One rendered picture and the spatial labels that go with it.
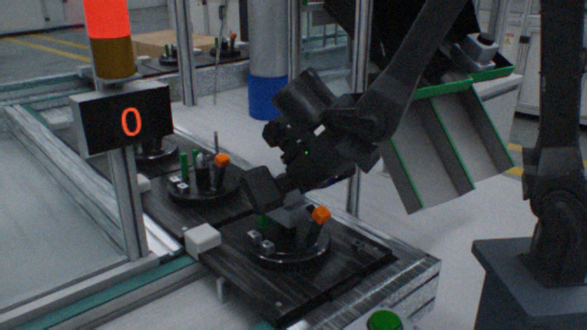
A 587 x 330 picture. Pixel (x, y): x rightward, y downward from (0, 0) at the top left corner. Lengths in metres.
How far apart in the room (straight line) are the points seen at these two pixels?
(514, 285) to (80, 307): 0.57
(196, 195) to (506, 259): 0.54
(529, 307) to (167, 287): 0.52
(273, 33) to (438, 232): 0.86
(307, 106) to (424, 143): 0.40
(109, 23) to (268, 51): 1.02
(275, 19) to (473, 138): 0.80
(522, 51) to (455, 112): 3.59
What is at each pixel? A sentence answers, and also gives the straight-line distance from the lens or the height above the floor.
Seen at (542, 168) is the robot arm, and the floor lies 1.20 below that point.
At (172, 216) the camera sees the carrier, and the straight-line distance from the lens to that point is 0.90.
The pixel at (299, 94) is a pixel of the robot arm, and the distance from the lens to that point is 0.59.
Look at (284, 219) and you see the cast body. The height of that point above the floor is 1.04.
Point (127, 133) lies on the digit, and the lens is 0.67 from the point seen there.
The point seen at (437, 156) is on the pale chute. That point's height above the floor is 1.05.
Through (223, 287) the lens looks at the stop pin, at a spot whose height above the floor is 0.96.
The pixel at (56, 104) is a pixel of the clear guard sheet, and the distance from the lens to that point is 0.69.
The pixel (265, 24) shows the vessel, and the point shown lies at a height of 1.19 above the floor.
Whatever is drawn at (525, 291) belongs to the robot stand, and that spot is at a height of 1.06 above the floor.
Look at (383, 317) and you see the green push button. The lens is 0.66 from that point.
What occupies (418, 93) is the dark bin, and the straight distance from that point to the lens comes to 0.79.
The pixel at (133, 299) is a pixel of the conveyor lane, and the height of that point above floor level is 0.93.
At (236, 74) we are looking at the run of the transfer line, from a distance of 2.08.
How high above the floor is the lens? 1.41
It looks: 25 degrees down
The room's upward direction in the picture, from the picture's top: straight up
